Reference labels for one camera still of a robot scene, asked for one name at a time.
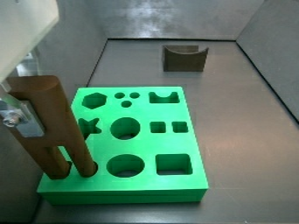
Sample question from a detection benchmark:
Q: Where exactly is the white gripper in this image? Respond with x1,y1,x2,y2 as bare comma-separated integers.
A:
0,0,59,82

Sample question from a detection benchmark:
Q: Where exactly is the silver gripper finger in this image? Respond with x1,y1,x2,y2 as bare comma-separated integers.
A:
0,81,44,137

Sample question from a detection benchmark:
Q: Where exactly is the brown square-circle peg object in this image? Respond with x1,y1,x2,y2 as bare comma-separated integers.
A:
7,75,98,179

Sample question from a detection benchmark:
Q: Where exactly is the green foam shape fixture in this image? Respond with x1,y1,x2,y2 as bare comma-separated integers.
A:
38,87,210,205

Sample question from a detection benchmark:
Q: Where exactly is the dark grey curved stand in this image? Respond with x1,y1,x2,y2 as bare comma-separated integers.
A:
163,45,210,72

